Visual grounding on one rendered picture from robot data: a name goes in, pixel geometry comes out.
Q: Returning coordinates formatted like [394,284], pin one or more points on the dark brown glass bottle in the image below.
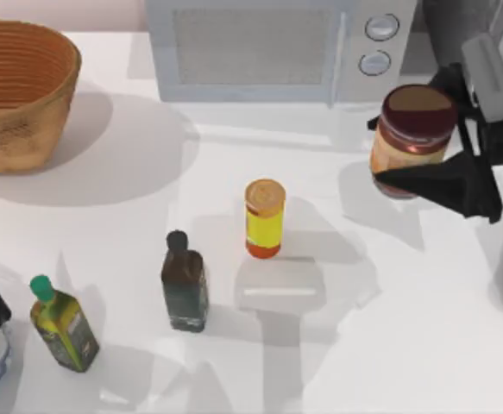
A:
[185,289]

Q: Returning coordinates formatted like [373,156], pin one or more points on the yellow bottle with orange cap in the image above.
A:
[265,220]

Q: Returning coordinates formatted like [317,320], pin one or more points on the round microwave knob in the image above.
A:
[381,26]
[375,63]

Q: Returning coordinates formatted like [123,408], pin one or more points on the pale microwave oven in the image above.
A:
[251,47]

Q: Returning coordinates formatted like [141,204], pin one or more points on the green bottle with green cap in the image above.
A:
[63,328]

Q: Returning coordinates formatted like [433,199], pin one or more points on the brown jar with dark lid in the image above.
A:
[410,129]

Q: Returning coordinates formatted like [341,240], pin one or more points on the woven wicker basket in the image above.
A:
[22,108]

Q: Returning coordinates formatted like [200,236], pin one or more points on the microwave oven door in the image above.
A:
[251,47]

